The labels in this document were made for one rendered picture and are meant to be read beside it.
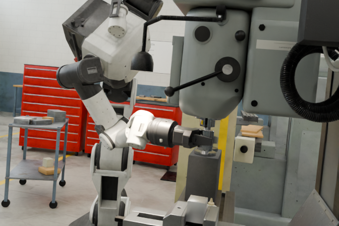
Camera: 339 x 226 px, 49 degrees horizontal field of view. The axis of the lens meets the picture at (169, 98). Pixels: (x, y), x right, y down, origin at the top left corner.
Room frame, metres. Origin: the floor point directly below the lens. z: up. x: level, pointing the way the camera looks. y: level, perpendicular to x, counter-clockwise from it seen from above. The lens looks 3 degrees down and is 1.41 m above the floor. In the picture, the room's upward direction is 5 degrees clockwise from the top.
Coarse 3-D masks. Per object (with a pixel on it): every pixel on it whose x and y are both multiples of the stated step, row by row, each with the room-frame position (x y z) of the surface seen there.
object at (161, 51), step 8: (152, 40) 10.43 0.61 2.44; (152, 48) 10.43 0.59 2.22; (160, 48) 10.39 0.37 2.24; (168, 48) 10.35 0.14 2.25; (152, 56) 10.43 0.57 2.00; (160, 56) 10.39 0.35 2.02; (168, 56) 10.34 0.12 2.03; (160, 64) 10.38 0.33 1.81; (168, 64) 10.34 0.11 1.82; (152, 72) 10.42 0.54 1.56; (160, 72) 10.38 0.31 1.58; (168, 72) 10.34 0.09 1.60
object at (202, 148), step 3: (201, 135) 1.13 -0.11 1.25; (204, 135) 1.13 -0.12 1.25; (207, 135) 1.13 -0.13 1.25; (210, 135) 1.13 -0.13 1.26; (213, 135) 1.14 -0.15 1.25; (198, 147) 1.14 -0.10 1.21; (201, 147) 1.13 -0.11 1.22; (204, 147) 1.13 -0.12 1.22; (207, 147) 1.13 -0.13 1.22; (210, 147) 1.13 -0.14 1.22; (201, 150) 1.13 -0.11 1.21; (204, 150) 1.13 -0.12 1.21; (207, 150) 1.13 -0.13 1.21; (210, 150) 1.13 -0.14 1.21
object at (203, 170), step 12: (192, 156) 1.47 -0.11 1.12; (204, 156) 1.47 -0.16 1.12; (216, 156) 1.49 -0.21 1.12; (192, 168) 1.47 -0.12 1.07; (204, 168) 1.46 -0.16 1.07; (216, 168) 1.45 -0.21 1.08; (192, 180) 1.47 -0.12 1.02; (204, 180) 1.46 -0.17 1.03; (216, 180) 1.47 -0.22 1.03; (192, 192) 1.47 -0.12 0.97; (204, 192) 1.46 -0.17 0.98; (216, 192) 1.56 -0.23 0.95
